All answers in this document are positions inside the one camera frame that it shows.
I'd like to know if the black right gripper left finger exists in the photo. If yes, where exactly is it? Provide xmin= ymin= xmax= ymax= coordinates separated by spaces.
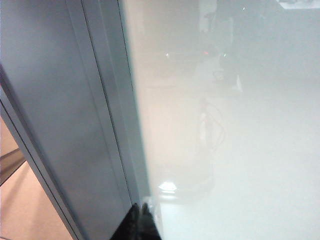
xmin=110 ymin=202 xmax=141 ymax=240

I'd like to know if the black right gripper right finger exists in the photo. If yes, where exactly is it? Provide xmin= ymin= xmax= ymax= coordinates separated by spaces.
xmin=139 ymin=201 xmax=161 ymax=240

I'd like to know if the frosted glass partition panel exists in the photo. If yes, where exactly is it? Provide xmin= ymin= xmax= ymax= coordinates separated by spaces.
xmin=119 ymin=0 xmax=320 ymax=240

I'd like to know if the dark metal floor strip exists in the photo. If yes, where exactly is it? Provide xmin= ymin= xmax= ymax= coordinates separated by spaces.
xmin=0 ymin=148 xmax=27 ymax=186

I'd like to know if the grey metal glass frame mullion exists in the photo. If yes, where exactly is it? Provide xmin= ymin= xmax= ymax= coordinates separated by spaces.
xmin=81 ymin=0 xmax=153 ymax=208

